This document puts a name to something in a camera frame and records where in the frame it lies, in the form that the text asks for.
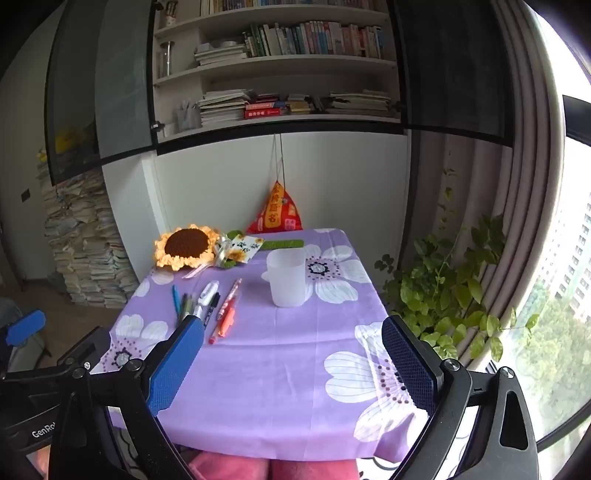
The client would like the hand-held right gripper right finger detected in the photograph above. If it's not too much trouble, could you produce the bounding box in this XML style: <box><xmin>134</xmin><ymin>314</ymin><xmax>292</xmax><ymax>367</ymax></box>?
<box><xmin>382</xmin><ymin>315</ymin><xmax>540</xmax><ymax>480</ymax></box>

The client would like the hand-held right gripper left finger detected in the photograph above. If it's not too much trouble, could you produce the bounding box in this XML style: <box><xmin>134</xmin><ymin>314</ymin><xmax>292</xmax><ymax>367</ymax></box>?
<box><xmin>48</xmin><ymin>316</ymin><xmax>205</xmax><ymax>480</ymax></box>

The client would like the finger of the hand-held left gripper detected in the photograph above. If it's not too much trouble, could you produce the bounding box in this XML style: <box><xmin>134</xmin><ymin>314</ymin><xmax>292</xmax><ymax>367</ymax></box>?
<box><xmin>7</xmin><ymin>310</ymin><xmax>47</xmax><ymax>346</ymax></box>
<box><xmin>60</xmin><ymin>327</ymin><xmax>112</xmax><ymax>370</ymax></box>

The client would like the black marker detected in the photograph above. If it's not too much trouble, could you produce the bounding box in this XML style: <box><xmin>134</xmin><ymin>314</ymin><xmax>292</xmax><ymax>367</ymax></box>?
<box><xmin>203</xmin><ymin>292</ymin><xmax>222</xmax><ymax>328</ymax></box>

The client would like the translucent white plastic cup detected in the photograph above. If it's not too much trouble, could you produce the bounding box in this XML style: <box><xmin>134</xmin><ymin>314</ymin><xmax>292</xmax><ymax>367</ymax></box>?
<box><xmin>266</xmin><ymin>249</ymin><xmax>307</xmax><ymax>308</ymax></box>

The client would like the grey cloth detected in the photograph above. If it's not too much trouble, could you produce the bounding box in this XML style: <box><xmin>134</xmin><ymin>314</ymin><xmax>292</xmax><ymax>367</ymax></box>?
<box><xmin>0</xmin><ymin>298</ymin><xmax>24</xmax><ymax>330</ymax></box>

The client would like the green leafy plant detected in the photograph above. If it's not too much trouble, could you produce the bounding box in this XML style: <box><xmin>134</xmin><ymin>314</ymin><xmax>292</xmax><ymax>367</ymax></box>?
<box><xmin>374</xmin><ymin>166</ymin><xmax>541</xmax><ymax>365</ymax></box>

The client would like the purple floral tablecloth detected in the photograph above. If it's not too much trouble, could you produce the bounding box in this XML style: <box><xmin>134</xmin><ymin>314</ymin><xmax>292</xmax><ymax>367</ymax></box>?
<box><xmin>90</xmin><ymin>227</ymin><xmax>437</xmax><ymax>480</ymax></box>

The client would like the tall stack of papers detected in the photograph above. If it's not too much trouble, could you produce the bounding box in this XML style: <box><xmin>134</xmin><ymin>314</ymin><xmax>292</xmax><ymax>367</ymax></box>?
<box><xmin>39</xmin><ymin>168</ymin><xmax>140</xmax><ymax>310</ymax></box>

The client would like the white ribbon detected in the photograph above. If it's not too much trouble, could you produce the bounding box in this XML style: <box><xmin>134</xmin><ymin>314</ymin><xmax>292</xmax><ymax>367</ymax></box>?
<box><xmin>182</xmin><ymin>235</ymin><xmax>232</xmax><ymax>280</ymax></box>

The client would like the person's left leg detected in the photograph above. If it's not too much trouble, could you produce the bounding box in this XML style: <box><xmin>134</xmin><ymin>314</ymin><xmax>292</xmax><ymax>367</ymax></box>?
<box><xmin>185</xmin><ymin>451</ymin><xmax>271</xmax><ymax>480</ymax></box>

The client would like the person's leg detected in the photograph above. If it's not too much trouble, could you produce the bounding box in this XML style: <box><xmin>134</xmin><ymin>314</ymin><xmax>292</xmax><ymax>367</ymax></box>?
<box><xmin>185</xmin><ymin>451</ymin><xmax>271</xmax><ymax>480</ymax></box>
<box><xmin>270</xmin><ymin>458</ymin><xmax>361</xmax><ymax>480</ymax></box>

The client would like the crochet sunflower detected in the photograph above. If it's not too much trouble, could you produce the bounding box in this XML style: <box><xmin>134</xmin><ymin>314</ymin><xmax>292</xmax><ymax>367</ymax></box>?
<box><xmin>154</xmin><ymin>224</ymin><xmax>220</xmax><ymax>271</ymax></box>

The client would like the sunflower print card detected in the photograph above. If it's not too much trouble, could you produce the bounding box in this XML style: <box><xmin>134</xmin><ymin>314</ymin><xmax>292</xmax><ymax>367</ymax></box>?
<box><xmin>227</xmin><ymin>234</ymin><xmax>265</xmax><ymax>262</ymax></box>

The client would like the person's right leg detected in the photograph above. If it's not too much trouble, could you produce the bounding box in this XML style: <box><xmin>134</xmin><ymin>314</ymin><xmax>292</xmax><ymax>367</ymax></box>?
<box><xmin>270</xmin><ymin>458</ymin><xmax>361</xmax><ymax>480</ymax></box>

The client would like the window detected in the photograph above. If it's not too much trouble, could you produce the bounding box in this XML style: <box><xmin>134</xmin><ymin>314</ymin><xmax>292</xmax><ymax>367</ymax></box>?
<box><xmin>510</xmin><ymin>14</ymin><xmax>591</xmax><ymax>455</ymax></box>

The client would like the green crochet stem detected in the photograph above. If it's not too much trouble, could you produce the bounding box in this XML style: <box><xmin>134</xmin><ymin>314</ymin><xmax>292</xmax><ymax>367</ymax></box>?
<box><xmin>217</xmin><ymin>228</ymin><xmax>303</xmax><ymax>269</ymax></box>

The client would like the red triangular hanging pouch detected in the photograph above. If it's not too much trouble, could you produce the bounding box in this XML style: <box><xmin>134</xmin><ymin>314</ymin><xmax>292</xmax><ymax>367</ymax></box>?
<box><xmin>246</xmin><ymin>134</ymin><xmax>304</xmax><ymax>234</ymax></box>

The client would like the yellow object behind glass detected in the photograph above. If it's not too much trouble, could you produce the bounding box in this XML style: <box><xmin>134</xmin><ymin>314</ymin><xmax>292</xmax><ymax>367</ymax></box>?
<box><xmin>54</xmin><ymin>127</ymin><xmax>90</xmax><ymax>155</ymax></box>

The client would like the grey pink curtain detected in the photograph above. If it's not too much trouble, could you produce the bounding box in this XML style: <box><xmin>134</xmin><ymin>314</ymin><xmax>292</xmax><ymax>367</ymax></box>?
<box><xmin>413</xmin><ymin>0</ymin><xmax>570</xmax><ymax>370</ymax></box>

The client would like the dark glass cabinet door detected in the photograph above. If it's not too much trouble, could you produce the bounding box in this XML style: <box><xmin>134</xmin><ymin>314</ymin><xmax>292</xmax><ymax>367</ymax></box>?
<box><xmin>43</xmin><ymin>0</ymin><xmax>101</xmax><ymax>186</ymax></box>

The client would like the clear pen holder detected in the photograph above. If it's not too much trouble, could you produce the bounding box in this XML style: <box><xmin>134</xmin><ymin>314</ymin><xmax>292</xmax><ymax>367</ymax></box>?
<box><xmin>177</xmin><ymin>100</ymin><xmax>203</xmax><ymax>133</ymax></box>

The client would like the stack of white books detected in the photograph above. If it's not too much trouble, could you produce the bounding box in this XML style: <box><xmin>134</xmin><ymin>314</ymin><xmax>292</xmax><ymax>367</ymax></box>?
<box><xmin>198</xmin><ymin>89</ymin><xmax>253</xmax><ymax>126</ymax></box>

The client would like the stack of worn books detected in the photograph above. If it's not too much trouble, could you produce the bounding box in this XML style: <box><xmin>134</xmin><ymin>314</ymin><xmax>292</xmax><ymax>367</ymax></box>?
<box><xmin>324</xmin><ymin>89</ymin><xmax>399</xmax><ymax>117</ymax></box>

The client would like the frosted glass cabinet door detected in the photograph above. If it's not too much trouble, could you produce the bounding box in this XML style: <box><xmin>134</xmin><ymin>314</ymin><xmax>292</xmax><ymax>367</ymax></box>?
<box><xmin>95</xmin><ymin>0</ymin><xmax>157</xmax><ymax>161</ymax></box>

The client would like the pile of small books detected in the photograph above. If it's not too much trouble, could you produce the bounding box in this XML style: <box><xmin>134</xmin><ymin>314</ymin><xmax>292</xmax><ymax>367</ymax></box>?
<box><xmin>283</xmin><ymin>93</ymin><xmax>325</xmax><ymax>116</ymax></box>

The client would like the glass jar with metal lid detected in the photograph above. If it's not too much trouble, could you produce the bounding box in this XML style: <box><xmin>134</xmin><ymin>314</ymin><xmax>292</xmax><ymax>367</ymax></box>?
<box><xmin>159</xmin><ymin>41</ymin><xmax>177</xmax><ymax>77</ymax></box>

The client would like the stack of flat books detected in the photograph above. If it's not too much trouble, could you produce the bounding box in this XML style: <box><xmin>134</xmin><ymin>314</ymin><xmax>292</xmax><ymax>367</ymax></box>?
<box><xmin>194</xmin><ymin>41</ymin><xmax>249</xmax><ymax>66</ymax></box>

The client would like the white bookshelf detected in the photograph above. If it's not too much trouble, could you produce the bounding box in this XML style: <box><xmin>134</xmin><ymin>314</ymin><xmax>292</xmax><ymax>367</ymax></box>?
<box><xmin>151</xmin><ymin>0</ymin><xmax>403</xmax><ymax>141</ymax></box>

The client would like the row of upright books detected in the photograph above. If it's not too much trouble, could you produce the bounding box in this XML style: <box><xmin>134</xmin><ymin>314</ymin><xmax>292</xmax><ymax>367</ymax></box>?
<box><xmin>242</xmin><ymin>20</ymin><xmax>387</xmax><ymax>60</ymax></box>

